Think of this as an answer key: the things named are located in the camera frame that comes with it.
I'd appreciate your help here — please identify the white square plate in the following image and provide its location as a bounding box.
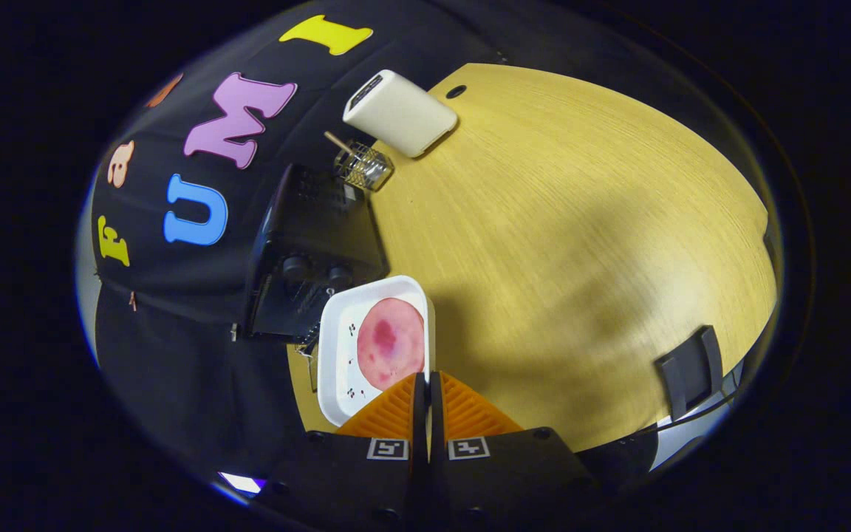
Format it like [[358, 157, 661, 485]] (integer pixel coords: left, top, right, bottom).
[[317, 276, 436, 427]]

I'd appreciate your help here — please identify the clear wire-frame holder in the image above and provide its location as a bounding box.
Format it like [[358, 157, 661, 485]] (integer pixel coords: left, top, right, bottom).
[[333, 140, 395, 193]]

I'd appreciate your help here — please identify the black toaster oven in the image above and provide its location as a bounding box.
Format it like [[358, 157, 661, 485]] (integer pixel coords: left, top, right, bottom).
[[245, 163, 389, 341]]

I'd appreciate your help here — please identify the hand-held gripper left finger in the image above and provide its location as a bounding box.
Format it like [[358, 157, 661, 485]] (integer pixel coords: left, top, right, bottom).
[[263, 372, 428, 529]]

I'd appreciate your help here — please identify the white string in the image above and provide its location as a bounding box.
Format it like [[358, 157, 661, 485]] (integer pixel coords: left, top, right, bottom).
[[295, 321, 321, 361]]

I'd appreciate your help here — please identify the white bread toaster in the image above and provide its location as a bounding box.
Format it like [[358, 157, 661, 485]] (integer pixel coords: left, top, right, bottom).
[[342, 69, 459, 159]]

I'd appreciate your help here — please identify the pink round ham slice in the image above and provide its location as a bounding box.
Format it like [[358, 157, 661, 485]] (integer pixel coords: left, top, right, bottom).
[[356, 298, 426, 392]]

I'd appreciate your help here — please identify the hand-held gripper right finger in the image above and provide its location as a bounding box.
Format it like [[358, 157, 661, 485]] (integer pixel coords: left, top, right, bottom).
[[429, 371, 604, 529]]

